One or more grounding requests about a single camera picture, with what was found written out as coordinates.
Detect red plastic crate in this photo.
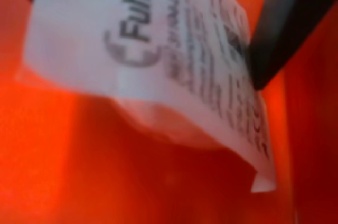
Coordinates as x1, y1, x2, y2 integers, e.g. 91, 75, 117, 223
0, 0, 338, 224

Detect white Fuhrmann bandage pack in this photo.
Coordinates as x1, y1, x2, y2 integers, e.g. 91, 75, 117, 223
14, 0, 277, 193

